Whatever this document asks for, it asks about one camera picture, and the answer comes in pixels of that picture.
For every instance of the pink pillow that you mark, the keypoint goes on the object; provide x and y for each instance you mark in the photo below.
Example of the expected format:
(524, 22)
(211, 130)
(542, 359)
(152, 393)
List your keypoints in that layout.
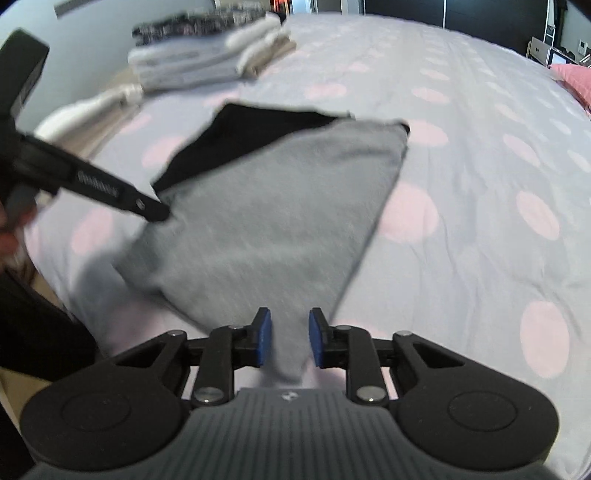
(575, 83)

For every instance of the person's left hand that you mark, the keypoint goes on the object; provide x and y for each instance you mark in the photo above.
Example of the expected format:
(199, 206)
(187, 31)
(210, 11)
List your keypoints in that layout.
(11, 240)

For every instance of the beige folded garment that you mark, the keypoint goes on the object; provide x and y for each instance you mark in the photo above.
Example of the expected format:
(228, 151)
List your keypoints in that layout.
(272, 53)

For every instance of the white folded towel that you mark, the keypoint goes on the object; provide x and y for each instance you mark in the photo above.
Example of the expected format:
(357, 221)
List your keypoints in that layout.
(92, 108)

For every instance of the pink dotted bed cover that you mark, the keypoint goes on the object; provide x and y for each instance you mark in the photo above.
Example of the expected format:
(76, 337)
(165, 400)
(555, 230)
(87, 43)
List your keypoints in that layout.
(461, 207)

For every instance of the white folded clothes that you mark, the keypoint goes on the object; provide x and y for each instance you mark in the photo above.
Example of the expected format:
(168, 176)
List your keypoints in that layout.
(194, 62)

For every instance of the grey and black shirt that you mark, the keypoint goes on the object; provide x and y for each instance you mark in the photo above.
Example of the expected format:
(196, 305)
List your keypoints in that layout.
(277, 207)

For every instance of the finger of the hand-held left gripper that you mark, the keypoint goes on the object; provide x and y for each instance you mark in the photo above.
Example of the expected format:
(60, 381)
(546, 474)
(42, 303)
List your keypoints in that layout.
(101, 184)

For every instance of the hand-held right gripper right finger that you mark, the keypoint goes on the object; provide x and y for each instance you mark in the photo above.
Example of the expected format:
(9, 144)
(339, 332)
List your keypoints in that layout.
(316, 339)

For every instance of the dark patterned folded garment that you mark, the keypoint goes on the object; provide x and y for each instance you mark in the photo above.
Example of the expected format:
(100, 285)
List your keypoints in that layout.
(184, 25)

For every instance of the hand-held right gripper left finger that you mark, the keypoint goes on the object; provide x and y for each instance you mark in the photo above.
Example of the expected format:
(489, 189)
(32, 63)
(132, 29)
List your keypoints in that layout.
(264, 337)

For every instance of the dark wardrobe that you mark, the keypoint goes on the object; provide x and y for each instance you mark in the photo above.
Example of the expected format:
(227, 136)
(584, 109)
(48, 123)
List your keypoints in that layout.
(461, 18)

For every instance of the white shelf unit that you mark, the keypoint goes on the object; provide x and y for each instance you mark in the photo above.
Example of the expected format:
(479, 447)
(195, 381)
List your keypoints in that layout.
(554, 46)

